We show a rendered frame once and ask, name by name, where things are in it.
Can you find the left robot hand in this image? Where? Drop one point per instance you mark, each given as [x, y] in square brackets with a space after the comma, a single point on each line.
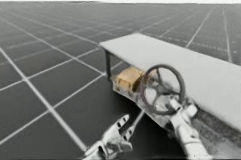
[118, 136]

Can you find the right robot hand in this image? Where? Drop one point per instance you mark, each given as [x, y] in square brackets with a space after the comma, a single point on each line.
[181, 111]

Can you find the dark steering wheel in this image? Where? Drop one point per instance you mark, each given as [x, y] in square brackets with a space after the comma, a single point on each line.
[181, 82]

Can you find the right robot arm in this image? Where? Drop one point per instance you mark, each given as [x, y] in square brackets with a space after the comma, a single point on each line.
[189, 140]

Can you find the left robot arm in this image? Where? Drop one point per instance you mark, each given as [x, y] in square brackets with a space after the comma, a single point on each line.
[94, 152]

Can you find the grey cart with brown box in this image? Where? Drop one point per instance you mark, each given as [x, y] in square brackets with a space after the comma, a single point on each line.
[178, 63]

